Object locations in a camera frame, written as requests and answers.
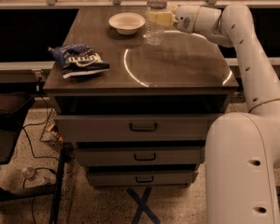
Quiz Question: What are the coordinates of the clear plastic water bottle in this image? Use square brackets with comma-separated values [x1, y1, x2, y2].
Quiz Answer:
[146, 0, 167, 46]

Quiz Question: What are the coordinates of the blue chip bag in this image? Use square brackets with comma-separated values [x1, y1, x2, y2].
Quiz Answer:
[49, 44, 110, 78]

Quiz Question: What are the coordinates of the wire basket on floor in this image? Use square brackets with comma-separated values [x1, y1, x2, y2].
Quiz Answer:
[40, 109, 63, 152]

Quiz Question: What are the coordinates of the grey three-drawer cabinet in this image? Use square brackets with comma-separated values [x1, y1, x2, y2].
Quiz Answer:
[44, 7, 238, 187]

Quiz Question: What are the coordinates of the black metal leg left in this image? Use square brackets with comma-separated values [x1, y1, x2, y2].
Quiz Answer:
[49, 148, 65, 224]

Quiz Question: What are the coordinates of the dark bin on left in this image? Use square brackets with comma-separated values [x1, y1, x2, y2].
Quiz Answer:
[0, 92, 35, 164]

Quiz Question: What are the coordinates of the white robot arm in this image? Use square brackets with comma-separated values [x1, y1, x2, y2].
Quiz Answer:
[147, 3, 280, 224]

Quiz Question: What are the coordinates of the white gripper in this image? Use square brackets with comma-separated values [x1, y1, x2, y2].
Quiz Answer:
[147, 6, 199, 34]

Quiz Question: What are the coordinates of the white paper bowl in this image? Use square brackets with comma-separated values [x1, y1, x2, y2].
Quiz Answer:
[108, 12, 145, 35]

